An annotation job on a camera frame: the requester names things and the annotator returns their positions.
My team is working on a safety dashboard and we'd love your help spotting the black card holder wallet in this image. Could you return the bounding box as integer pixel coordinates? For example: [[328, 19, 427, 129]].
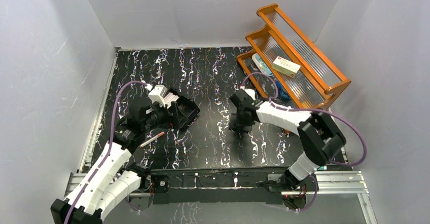
[[228, 113, 255, 133]]

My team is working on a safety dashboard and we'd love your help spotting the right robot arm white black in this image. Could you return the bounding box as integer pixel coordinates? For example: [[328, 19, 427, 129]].
[[229, 89, 346, 192]]

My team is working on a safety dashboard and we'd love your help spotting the black box of cards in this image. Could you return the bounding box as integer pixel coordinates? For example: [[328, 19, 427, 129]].
[[158, 88, 200, 131]]

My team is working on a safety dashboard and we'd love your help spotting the pink pen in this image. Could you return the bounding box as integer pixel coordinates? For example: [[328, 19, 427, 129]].
[[139, 131, 165, 148]]

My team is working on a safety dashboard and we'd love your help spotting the blue small object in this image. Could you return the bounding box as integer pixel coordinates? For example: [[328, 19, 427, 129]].
[[275, 81, 291, 100]]

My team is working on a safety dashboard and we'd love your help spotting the white blue oval package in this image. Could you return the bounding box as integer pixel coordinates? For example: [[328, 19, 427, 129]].
[[252, 53, 273, 77]]

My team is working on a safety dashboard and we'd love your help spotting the cream cardboard box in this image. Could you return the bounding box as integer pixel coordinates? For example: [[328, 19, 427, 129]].
[[271, 56, 301, 78]]

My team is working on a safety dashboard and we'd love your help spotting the orange wooden shelf rack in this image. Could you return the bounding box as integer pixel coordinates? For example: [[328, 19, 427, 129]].
[[237, 4, 351, 109]]

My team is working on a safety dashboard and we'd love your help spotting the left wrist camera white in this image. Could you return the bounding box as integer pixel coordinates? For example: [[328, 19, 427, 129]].
[[148, 85, 168, 107]]

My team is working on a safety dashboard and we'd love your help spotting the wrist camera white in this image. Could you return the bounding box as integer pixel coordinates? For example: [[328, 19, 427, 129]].
[[148, 85, 168, 107], [241, 87, 256, 100]]

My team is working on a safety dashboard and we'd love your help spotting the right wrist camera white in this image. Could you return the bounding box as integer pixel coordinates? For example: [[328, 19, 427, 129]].
[[241, 87, 256, 100]]

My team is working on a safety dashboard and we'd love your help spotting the black aluminium base frame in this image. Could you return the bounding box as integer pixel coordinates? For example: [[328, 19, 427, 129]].
[[65, 167, 370, 206]]

